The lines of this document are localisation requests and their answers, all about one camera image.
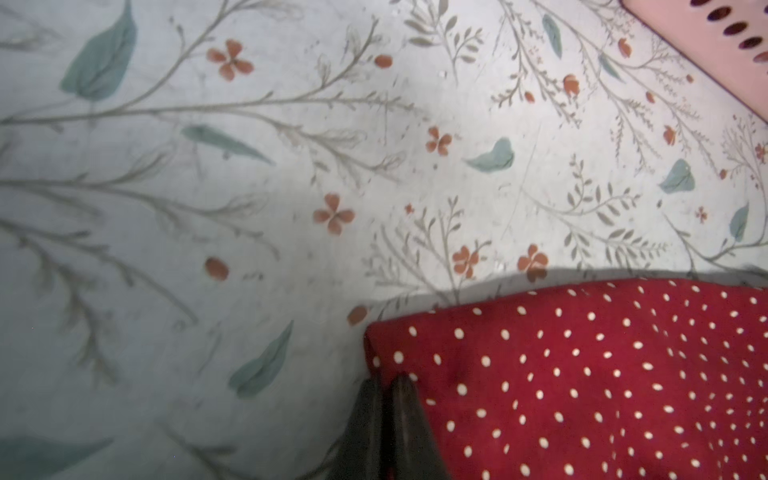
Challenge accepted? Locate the dark red polka-dot skirt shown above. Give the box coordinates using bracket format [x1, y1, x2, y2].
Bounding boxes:
[364, 279, 767, 479]

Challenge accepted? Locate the pink plastic basket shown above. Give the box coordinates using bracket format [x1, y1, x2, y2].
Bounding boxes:
[622, 0, 767, 120]

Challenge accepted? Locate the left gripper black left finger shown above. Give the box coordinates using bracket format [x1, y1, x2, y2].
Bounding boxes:
[327, 379, 384, 480]

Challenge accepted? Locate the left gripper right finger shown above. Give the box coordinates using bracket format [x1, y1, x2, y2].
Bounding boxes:
[390, 376, 451, 480]

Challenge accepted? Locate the floral table mat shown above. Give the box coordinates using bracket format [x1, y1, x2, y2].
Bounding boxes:
[1, 1, 767, 479]

